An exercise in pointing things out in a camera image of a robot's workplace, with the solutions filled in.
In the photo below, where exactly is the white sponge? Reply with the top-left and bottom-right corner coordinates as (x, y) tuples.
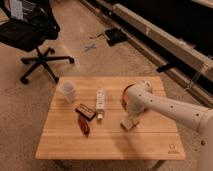
(120, 118), (139, 131)

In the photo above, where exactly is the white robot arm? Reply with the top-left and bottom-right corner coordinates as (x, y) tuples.
(123, 80), (213, 171)

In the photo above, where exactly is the orange bowl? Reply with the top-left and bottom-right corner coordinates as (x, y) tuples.
(121, 84), (133, 110)

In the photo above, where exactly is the white tube bottle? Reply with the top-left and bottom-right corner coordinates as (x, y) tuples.
(96, 89), (105, 121)

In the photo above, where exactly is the wooden table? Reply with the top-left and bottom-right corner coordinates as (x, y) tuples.
(36, 77), (185, 161)

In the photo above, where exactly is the red snack packet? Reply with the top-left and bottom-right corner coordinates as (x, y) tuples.
(78, 116), (90, 137)

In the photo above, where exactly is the dark chocolate bar box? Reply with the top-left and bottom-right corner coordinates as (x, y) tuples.
(75, 104), (96, 121)

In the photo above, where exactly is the clear plastic cup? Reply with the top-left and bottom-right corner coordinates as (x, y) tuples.
(59, 81), (75, 102)

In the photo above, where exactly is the black bag on floor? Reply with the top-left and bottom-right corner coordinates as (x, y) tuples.
(105, 28), (127, 46)

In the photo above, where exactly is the black office chair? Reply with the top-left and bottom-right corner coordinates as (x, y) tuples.
(0, 0), (75, 84)

